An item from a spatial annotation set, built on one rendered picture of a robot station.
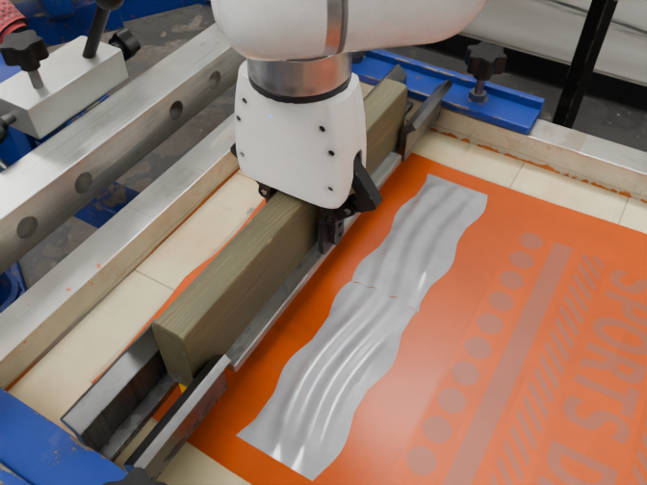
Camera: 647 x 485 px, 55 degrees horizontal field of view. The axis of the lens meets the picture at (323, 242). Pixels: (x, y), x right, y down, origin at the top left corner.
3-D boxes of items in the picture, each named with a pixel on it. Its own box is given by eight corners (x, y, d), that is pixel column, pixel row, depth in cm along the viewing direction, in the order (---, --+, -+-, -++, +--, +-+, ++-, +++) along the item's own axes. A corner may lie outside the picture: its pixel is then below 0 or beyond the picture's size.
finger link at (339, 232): (316, 199, 51) (317, 253, 56) (349, 213, 50) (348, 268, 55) (335, 177, 53) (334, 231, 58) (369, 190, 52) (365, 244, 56)
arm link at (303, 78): (205, 36, 42) (210, 72, 44) (317, 72, 39) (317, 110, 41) (267, -8, 47) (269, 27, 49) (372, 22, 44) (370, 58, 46)
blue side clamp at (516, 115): (530, 147, 75) (546, 97, 69) (516, 170, 72) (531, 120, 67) (317, 76, 85) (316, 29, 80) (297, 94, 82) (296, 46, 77)
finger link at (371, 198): (314, 124, 47) (289, 165, 51) (393, 190, 47) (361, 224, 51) (322, 116, 48) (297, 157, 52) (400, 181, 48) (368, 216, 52)
